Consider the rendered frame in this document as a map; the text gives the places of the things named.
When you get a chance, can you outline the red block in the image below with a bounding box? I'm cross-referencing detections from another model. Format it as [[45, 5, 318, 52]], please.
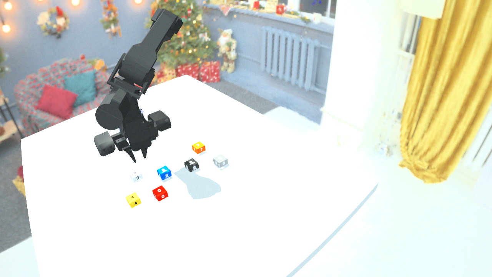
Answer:
[[152, 186, 168, 201]]

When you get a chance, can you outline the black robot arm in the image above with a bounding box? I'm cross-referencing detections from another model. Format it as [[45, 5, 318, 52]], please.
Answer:
[[95, 8, 183, 152]]

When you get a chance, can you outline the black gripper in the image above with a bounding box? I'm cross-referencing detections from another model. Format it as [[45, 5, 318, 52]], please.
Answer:
[[93, 104, 171, 163]]

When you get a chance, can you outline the yellow block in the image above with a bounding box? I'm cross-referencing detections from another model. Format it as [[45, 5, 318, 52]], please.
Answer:
[[126, 192, 141, 208]]

